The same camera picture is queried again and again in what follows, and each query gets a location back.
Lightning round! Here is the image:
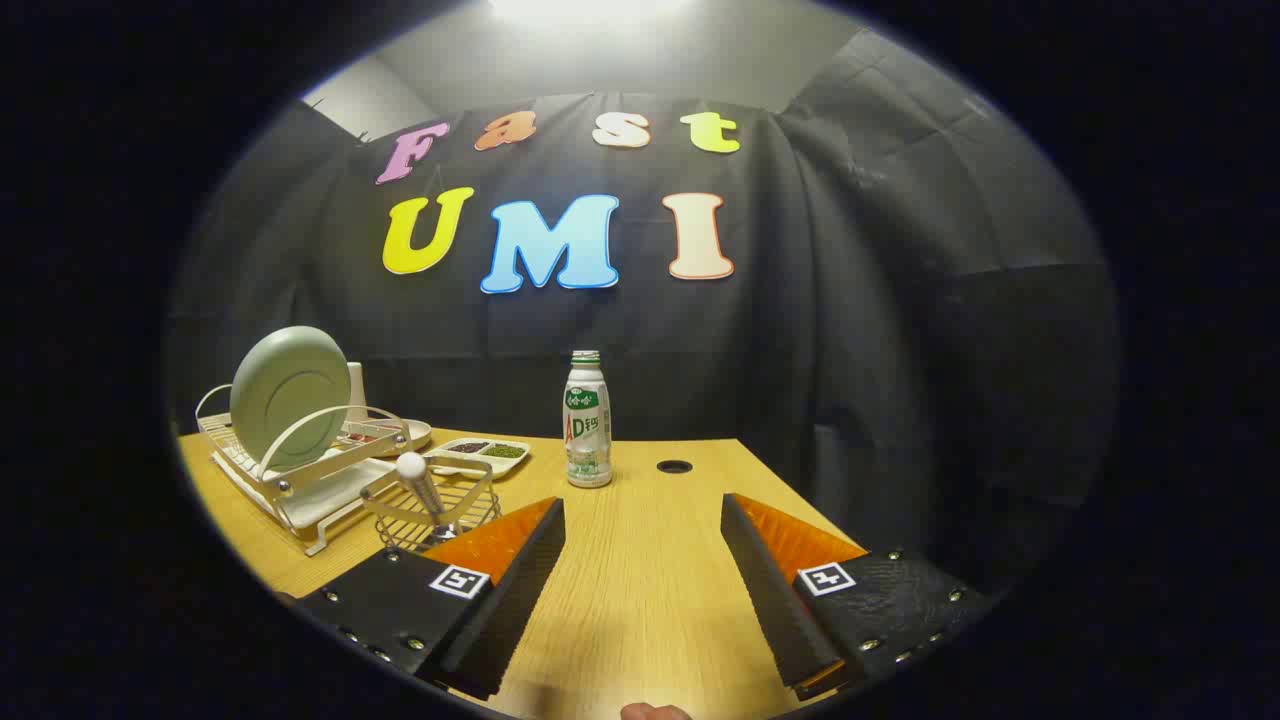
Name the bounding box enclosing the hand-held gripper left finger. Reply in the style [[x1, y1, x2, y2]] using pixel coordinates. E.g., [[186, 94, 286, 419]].
[[297, 497, 567, 701]]

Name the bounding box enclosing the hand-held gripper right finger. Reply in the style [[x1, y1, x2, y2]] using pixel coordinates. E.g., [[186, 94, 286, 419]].
[[720, 492, 996, 701]]

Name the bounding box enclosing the metal wire basket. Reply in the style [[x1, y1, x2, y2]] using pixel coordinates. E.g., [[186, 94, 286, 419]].
[[360, 455, 503, 553]]

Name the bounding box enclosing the spoon with striped handle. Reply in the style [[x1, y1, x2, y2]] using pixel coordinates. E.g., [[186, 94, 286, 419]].
[[396, 452, 461, 541]]

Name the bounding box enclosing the white wire dish rack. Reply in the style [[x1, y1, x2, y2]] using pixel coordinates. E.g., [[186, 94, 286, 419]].
[[195, 383, 413, 557]]

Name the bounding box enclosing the pale green plate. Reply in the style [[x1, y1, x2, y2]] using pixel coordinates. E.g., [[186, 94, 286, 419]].
[[229, 326, 353, 473]]

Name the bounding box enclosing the round dish with sausages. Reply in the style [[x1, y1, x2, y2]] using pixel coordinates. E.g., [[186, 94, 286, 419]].
[[340, 418, 433, 456]]

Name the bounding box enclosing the white divided tray with beans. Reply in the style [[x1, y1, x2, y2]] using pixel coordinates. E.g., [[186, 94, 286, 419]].
[[425, 437, 531, 481]]

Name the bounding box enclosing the white drink bottle green label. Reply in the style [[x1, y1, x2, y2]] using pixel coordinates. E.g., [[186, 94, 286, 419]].
[[563, 350, 613, 489]]

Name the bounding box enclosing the black backdrop cloth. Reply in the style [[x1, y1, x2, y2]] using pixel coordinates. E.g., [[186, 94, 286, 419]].
[[165, 27, 1121, 601]]

